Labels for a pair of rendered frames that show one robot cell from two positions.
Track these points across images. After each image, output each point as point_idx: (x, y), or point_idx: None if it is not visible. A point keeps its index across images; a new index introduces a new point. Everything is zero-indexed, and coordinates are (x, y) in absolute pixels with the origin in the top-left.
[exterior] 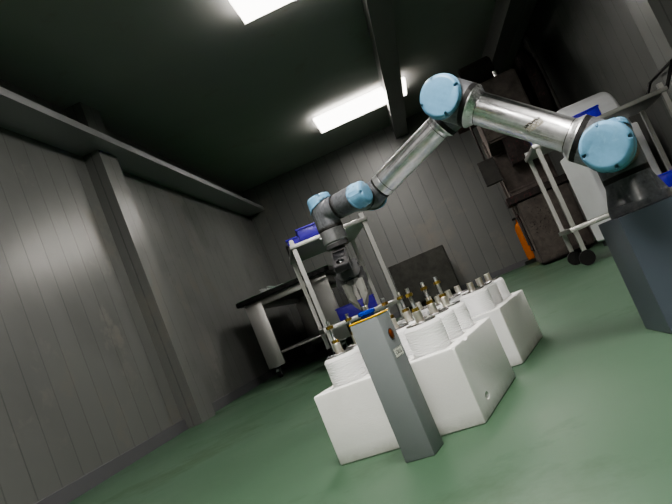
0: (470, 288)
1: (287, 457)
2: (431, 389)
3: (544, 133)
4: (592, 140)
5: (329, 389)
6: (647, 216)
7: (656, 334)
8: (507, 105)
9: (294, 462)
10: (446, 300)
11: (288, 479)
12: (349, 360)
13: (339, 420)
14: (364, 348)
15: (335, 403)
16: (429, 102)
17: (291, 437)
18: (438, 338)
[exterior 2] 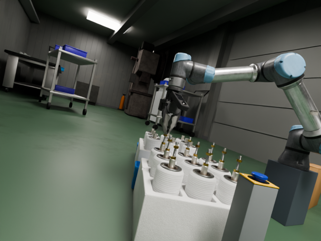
0: (191, 144)
1: (51, 189)
2: None
3: (314, 119)
4: None
5: (152, 188)
6: (306, 175)
7: (271, 218)
8: (309, 95)
9: (64, 204)
10: (212, 158)
11: (73, 237)
12: (181, 179)
13: (154, 219)
14: (253, 206)
15: (160, 206)
16: (287, 63)
17: (42, 159)
18: None
